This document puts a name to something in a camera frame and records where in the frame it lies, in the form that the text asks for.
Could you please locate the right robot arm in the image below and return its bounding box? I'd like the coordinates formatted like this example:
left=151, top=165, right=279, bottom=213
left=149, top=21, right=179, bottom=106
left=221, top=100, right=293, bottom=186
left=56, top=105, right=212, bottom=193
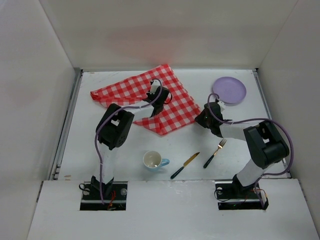
left=195, top=102, right=293, bottom=195

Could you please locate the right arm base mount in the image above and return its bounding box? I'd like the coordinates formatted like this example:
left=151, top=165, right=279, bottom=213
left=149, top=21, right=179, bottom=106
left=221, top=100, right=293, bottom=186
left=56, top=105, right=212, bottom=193
left=214, top=181, right=269, bottom=211

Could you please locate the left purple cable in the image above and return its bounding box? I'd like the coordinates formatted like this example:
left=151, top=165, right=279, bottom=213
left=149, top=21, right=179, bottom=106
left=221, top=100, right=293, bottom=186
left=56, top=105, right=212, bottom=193
left=93, top=78, right=163, bottom=205

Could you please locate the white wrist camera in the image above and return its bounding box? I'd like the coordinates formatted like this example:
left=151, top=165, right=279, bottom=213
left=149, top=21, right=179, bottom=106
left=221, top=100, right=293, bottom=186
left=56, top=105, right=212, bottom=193
left=216, top=100, right=226, bottom=111
left=149, top=79, right=161, bottom=95

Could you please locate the gold fork dark handle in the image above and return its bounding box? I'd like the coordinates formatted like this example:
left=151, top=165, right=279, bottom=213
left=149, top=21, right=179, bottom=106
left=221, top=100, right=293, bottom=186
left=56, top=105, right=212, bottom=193
left=203, top=138, right=227, bottom=169

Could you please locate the lilac plastic plate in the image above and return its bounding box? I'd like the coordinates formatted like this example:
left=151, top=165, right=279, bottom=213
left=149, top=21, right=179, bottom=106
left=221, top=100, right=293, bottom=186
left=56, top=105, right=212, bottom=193
left=212, top=76, right=247, bottom=105

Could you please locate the purple cable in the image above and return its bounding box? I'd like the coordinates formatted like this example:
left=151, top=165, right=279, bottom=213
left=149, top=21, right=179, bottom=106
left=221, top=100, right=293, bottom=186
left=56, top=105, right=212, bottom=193
left=93, top=78, right=163, bottom=205
left=207, top=93, right=294, bottom=176

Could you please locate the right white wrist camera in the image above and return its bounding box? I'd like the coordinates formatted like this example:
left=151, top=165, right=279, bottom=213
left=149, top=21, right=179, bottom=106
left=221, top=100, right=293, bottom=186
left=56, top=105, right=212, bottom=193
left=216, top=100, right=226, bottom=111

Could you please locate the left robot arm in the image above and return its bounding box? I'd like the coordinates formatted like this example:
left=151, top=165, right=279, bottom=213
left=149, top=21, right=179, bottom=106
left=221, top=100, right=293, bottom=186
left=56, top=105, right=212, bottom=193
left=90, top=86, right=173, bottom=202

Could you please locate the red white checkered cloth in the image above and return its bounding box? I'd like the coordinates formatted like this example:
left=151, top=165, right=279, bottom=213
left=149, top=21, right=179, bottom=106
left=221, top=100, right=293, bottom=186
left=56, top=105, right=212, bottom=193
left=90, top=64, right=201, bottom=136

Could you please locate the gold knife dark handle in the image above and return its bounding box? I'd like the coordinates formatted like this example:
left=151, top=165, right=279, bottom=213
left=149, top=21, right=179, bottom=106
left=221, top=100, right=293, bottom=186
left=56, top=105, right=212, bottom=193
left=170, top=152, right=200, bottom=180

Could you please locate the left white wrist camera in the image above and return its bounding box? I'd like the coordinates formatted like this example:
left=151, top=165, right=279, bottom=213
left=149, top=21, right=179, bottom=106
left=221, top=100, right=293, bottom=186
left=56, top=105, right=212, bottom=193
left=149, top=79, right=161, bottom=95

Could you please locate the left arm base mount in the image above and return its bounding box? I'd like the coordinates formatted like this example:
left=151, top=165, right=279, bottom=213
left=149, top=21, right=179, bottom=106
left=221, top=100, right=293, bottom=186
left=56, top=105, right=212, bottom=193
left=78, top=181, right=128, bottom=211

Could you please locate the white mug blue handle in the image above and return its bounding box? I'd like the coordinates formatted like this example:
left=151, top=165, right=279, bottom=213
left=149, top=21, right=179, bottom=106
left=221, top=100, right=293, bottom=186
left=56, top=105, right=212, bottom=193
left=142, top=151, right=170, bottom=172

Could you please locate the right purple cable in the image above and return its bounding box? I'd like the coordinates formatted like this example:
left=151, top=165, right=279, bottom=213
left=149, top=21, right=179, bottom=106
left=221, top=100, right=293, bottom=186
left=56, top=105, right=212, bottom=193
left=207, top=93, right=294, bottom=176

